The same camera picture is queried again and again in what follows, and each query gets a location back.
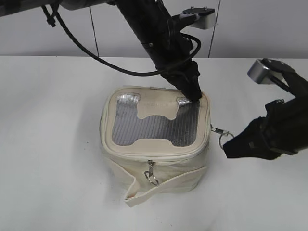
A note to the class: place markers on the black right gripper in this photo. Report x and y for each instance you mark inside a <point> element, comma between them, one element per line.
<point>284,130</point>

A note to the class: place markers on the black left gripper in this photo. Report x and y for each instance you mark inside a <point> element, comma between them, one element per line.
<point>185,78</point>

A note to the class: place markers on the silver ring zipper pull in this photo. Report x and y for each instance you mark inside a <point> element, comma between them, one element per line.
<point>149,174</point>
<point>221,134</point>

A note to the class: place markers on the cream white zipper bag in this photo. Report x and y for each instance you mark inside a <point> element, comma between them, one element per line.
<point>140,124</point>

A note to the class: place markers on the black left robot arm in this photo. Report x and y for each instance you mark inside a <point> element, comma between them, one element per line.
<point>159,33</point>

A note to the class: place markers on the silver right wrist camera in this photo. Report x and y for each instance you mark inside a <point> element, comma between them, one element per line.
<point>268,72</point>

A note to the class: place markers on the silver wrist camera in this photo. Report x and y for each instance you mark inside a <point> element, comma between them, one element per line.
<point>201,18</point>
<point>268,72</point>

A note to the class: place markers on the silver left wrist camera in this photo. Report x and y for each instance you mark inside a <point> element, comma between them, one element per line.
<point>201,18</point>

